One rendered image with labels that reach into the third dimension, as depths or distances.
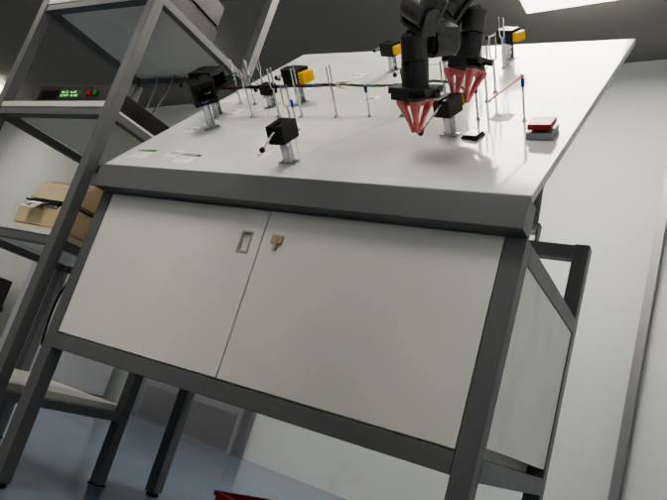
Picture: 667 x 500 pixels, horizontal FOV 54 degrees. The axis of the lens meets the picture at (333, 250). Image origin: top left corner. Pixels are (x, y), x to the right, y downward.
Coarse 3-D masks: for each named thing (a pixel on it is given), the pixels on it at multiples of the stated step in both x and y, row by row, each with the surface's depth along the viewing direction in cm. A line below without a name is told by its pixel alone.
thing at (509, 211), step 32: (128, 192) 174; (160, 192) 164; (192, 192) 158; (224, 192) 153; (256, 192) 148; (288, 192) 144; (320, 192) 139; (352, 192) 135; (384, 192) 132; (416, 192) 128; (448, 192) 125; (480, 192) 122; (416, 224) 130; (448, 224) 124; (480, 224) 119; (512, 224) 116
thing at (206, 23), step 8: (176, 0) 210; (184, 0) 213; (192, 0) 218; (200, 0) 220; (208, 0) 223; (216, 0) 227; (184, 8) 214; (192, 8) 217; (200, 8) 221; (208, 8) 224; (216, 8) 227; (192, 16) 217; (200, 16) 221; (208, 16) 224; (216, 16) 228; (200, 24) 221; (208, 24) 224; (216, 24) 228; (208, 32) 225; (216, 32) 228
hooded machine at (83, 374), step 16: (32, 272) 488; (16, 304) 484; (64, 352) 452; (64, 368) 453; (80, 368) 464; (96, 368) 474; (112, 368) 486; (64, 384) 454; (80, 384) 465; (96, 384) 476
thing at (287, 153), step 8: (280, 120) 151; (288, 120) 150; (272, 128) 148; (280, 128) 147; (288, 128) 149; (296, 128) 152; (272, 136) 149; (280, 136) 148; (288, 136) 150; (296, 136) 152; (272, 144) 151; (280, 144) 149; (288, 144) 152; (288, 152) 152; (288, 160) 154; (296, 160) 154
